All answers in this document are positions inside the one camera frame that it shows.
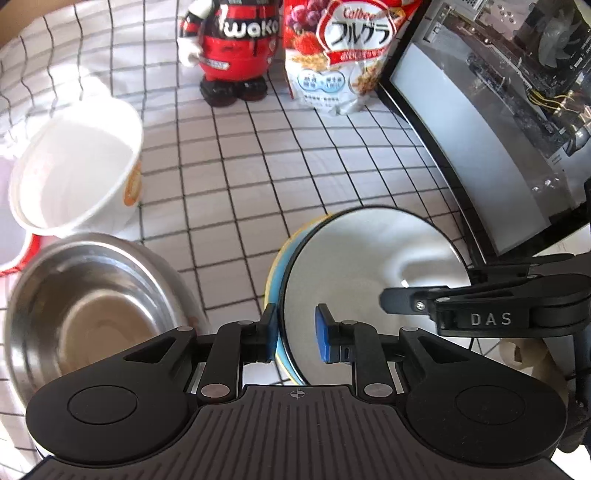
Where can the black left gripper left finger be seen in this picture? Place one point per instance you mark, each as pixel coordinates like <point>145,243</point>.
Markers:
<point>226,352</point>

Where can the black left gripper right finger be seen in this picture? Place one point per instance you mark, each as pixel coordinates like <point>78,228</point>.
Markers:
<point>358,345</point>

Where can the blue enamel bowl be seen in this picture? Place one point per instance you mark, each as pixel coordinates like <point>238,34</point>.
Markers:
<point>346,262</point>

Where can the white paper noodle bowl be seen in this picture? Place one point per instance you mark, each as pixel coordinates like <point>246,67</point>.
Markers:
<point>81,173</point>

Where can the red white plastic tray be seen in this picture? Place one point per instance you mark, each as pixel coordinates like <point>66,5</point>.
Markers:
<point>17,246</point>

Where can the stainless steel bowl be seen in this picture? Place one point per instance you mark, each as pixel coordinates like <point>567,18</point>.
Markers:
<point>85,298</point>

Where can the white black grid tablecloth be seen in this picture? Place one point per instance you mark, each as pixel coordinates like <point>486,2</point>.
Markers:
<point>223,188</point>

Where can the black glass computer case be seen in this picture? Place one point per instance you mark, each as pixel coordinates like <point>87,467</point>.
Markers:
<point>499,94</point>

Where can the red granola cereal bag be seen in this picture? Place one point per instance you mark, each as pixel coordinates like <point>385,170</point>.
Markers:
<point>335,51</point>

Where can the red black robot figurine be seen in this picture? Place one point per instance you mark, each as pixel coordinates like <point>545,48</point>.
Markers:
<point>233,42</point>

